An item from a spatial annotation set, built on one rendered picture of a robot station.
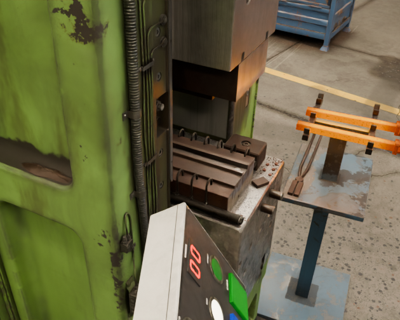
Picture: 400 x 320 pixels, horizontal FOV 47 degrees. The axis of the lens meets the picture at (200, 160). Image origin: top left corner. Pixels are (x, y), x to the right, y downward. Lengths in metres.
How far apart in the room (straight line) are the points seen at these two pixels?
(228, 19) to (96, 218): 0.52
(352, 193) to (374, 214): 1.10
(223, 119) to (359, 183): 0.62
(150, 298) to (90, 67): 0.41
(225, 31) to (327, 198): 0.94
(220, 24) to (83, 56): 0.30
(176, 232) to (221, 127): 0.80
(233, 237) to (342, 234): 1.48
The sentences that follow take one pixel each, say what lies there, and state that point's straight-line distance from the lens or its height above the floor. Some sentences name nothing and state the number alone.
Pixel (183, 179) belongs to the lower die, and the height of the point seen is 0.98.
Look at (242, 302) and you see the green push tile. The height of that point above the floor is 1.00.
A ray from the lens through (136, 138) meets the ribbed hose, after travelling 0.97.
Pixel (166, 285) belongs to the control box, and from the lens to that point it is 0.77.
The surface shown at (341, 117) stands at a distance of 1.73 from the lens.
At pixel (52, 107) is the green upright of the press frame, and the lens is 1.06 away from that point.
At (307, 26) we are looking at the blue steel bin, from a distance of 5.12.
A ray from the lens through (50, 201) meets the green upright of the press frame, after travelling 1.14.
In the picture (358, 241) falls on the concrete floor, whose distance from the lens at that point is 2.70.
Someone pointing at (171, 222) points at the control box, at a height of 1.19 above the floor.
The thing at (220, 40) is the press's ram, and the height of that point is 1.43.
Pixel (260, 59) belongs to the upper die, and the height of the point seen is 1.32.
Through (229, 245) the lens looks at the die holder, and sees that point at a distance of 1.32.
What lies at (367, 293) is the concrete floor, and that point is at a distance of 2.46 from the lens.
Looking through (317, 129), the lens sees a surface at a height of 0.97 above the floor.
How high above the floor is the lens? 1.78
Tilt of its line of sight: 35 degrees down
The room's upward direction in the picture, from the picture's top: 2 degrees clockwise
